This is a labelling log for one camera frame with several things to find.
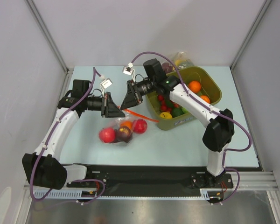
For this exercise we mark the aluminium frame rail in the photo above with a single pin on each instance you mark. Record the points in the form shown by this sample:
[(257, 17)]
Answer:
[(257, 181)]

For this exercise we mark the orange fake fruit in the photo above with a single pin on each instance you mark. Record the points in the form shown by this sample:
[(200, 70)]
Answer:
[(205, 98), (194, 86)]

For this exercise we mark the orange fake fruit near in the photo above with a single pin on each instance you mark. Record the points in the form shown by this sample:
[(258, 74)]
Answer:
[(205, 98)]

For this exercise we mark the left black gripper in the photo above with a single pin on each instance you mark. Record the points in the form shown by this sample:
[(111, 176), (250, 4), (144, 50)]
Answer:
[(108, 108)]

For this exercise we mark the red fake apple upper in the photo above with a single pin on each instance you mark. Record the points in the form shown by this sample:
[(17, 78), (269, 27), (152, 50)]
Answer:
[(139, 126)]

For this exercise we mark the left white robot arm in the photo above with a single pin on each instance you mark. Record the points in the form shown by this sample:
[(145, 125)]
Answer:
[(42, 167)]

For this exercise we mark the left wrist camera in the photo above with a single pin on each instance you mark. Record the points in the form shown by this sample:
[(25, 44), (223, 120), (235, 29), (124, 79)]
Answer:
[(105, 82)]

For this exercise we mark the fake netted melon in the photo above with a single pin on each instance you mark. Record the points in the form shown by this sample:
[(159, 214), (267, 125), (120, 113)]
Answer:
[(186, 64)]

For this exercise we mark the red fake apple lower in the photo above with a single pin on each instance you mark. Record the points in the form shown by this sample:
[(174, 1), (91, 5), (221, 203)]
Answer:
[(107, 135)]

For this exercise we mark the white slotted cable duct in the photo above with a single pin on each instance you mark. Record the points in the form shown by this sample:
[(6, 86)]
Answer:
[(73, 194)]

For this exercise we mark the dark green fake lime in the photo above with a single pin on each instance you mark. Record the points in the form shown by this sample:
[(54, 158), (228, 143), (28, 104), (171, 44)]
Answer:
[(176, 112)]

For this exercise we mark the yellow fake apple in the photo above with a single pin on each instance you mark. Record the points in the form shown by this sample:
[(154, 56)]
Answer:
[(165, 115)]

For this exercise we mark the olive green plastic bin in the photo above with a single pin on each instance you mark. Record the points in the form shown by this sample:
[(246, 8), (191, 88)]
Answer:
[(197, 107)]

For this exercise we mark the small orange fake tangerine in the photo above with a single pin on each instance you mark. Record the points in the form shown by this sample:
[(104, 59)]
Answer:
[(128, 124)]

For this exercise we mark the fake lychee bunch with leaf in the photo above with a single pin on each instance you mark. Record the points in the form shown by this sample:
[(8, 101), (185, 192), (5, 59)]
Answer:
[(166, 105)]

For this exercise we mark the dark purple fake grapes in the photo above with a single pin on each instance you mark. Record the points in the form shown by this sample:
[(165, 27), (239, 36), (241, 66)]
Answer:
[(121, 141)]

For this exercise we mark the orange fake fruit far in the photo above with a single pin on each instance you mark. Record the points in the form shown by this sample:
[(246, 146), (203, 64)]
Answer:
[(194, 86)]

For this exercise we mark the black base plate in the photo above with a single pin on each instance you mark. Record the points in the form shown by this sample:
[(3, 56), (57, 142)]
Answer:
[(152, 179)]

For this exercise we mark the dark purple fake plum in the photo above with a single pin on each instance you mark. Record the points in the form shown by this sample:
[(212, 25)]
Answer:
[(167, 67)]

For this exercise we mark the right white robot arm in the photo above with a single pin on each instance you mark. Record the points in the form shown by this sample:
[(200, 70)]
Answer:
[(219, 128)]

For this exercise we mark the clear zip bag orange seal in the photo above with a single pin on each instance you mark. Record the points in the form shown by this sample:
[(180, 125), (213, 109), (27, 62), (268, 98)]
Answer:
[(131, 116)]

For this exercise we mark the red fake apple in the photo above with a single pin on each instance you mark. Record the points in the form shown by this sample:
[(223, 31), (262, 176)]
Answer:
[(107, 135), (139, 126)]

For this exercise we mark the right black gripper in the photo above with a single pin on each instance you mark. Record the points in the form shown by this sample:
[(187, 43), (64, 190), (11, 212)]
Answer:
[(133, 91)]

